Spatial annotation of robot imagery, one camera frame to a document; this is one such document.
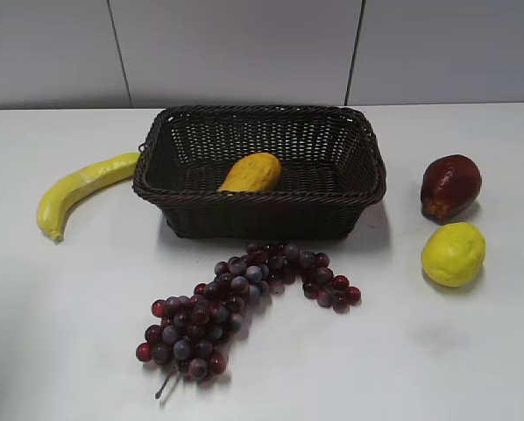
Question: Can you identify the red grape bunch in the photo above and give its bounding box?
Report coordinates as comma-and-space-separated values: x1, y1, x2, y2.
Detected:
135, 242, 362, 382

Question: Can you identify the black woven basket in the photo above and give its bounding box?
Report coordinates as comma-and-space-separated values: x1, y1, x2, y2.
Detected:
133, 105, 386, 240

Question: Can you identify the dark red apple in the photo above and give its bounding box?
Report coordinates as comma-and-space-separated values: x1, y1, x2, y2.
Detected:
420, 154, 482, 223

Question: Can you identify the yellow lemon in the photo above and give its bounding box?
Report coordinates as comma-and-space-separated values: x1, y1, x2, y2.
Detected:
421, 222, 486, 288

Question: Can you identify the orange yellow mango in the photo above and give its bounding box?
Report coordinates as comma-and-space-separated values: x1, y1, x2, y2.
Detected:
218, 152, 282, 192

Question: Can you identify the yellow banana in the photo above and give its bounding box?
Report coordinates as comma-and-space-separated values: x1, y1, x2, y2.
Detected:
37, 152, 140, 243

